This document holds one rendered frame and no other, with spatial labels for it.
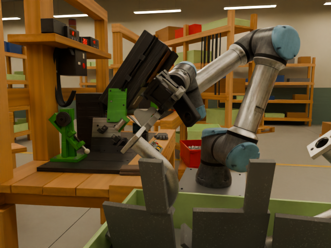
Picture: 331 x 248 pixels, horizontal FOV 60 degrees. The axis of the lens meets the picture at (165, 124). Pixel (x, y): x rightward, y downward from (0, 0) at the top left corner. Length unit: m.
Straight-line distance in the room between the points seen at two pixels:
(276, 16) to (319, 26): 1.42
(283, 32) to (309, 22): 10.03
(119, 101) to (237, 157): 0.96
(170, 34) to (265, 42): 4.52
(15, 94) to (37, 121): 0.20
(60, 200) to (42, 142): 0.44
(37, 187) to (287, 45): 1.09
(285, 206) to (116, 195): 0.62
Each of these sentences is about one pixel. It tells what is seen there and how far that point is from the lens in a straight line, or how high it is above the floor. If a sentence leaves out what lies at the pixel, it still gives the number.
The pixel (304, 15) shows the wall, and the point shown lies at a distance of 11.11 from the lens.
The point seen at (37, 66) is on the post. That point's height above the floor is 1.39.
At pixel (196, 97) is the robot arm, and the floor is 1.25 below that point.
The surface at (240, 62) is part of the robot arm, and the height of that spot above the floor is 1.38.
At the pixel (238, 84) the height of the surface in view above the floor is 1.32.
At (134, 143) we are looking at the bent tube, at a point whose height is 1.18.
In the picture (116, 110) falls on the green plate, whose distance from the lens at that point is 1.76.
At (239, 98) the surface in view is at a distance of 9.98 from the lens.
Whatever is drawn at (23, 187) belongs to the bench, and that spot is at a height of 0.87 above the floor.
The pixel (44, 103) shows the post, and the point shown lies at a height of 1.20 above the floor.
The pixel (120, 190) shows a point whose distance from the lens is 1.17.
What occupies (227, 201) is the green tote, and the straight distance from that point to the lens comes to 0.90.
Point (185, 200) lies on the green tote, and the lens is 0.91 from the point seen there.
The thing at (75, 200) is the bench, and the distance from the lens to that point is 1.35.
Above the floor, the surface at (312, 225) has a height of 1.03.
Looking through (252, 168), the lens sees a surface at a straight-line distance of 0.54.
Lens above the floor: 1.28
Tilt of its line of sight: 7 degrees down
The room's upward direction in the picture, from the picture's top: straight up
